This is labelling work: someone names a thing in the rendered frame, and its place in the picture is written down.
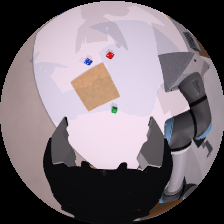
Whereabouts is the blue die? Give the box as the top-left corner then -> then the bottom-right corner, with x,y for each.
84,58 -> 93,66

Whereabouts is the red die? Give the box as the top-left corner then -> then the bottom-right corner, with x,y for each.
106,52 -> 114,59

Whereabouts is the tan square mat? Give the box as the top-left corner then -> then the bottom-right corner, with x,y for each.
71,63 -> 120,112

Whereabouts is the green die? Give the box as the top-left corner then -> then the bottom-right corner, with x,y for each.
111,106 -> 118,114

